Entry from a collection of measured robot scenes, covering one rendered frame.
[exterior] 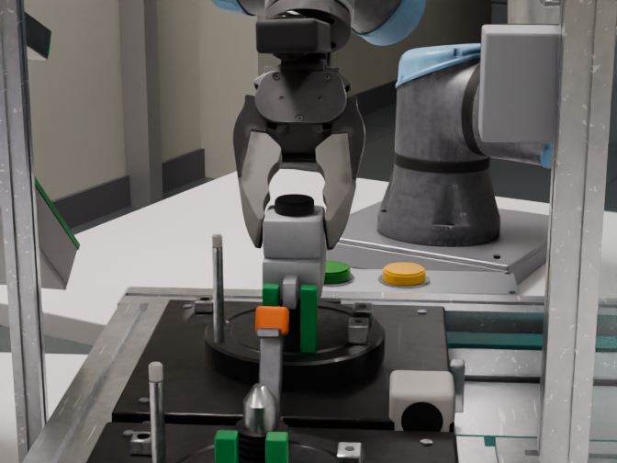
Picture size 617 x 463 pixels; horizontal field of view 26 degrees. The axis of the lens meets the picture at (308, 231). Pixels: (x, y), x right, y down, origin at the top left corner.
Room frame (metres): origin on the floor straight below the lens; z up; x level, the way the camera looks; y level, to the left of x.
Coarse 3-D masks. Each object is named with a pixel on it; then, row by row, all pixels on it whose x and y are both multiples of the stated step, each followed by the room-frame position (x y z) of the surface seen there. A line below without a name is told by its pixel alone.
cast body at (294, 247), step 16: (272, 208) 0.98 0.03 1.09; (288, 208) 0.96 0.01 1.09; (304, 208) 0.96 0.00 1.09; (320, 208) 0.98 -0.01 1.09; (272, 224) 0.95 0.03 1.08; (288, 224) 0.95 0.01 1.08; (304, 224) 0.95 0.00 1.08; (320, 224) 0.95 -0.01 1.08; (272, 240) 0.95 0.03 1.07; (288, 240) 0.95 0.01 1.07; (304, 240) 0.95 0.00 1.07; (320, 240) 0.95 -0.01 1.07; (272, 256) 0.95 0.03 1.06; (288, 256) 0.95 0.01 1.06; (304, 256) 0.95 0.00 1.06; (320, 256) 0.95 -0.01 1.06; (272, 272) 0.94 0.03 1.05; (288, 272) 0.94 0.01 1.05; (304, 272) 0.94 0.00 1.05; (320, 272) 0.94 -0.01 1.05; (288, 288) 0.92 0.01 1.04; (320, 288) 0.94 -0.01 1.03; (288, 304) 0.92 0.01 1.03
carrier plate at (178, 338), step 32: (160, 320) 1.05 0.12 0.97; (192, 320) 1.05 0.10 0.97; (384, 320) 1.05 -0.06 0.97; (416, 320) 1.05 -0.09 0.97; (160, 352) 0.98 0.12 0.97; (192, 352) 0.98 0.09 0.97; (416, 352) 0.98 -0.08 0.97; (448, 352) 0.98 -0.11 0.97; (128, 384) 0.91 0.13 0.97; (192, 384) 0.91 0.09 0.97; (224, 384) 0.91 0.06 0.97; (352, 384) 0.91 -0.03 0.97; (384, 384) 0.91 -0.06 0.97; (128, 416) 0.86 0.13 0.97; (192, 416) 0.86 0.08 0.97; (224, 416) 0.86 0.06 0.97; (288, 416) 0.86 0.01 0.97; (320, 416) 0.85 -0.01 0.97; (352, 416) 0.85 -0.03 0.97; (384, 416) 0.85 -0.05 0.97
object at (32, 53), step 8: (32, 24) 1.03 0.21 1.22; (40, 24) 1.05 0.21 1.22; (32, 32) 1.03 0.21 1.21; (40, 32) 1.05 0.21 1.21; (48, 32) 1.06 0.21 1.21; (32, 40) 1.03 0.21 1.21; (40, 40) 1.04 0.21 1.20; (48, 40) 1.06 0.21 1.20; (32, 48) 1.03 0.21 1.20; (40, 48) 1.04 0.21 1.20; (48, 48) 1.06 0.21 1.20; (32, 56) 1.05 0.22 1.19; (40, 56) 1.05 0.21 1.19; (48, 56) 1.06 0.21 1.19
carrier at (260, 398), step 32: (160, 384) 0.69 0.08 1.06; (256, 384) 0.72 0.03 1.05; (160, 416) 0.69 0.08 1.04; (256, 416) 0.71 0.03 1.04; (96, 448) 0.80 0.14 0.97; (128, 448) 0.80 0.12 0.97; (160, 448) 0.69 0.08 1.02; (192, 448) 0.76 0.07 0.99; (224, 448) 0.67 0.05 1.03; (256, 448) 0.70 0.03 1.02; (288, 448) 0.76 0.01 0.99; (320, 448) 0.76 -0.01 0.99; (352, 448) 0.73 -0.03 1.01; (384, 448) 0.80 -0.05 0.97; (416, 448) 0.80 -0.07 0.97; (448, 448) 0.80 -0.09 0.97
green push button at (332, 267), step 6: (330, 264) 1.19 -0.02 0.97; (336, 264) 1.19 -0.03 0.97; (342, 264) 1.19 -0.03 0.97; (330, 270) 1.18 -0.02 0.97; (336, 270) 1.18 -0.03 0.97; (342, 270) 1.18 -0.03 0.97; (348, 270) 1.18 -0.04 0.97; (330, 276) 1.17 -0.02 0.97; (336, 276) 1.17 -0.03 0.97; (342, 276) 1.17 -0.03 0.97; (348, 276) 1.18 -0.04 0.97; (324, 282) 1.17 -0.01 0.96; (330, 282) 1.17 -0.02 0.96; (336, 282) 1.17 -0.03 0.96
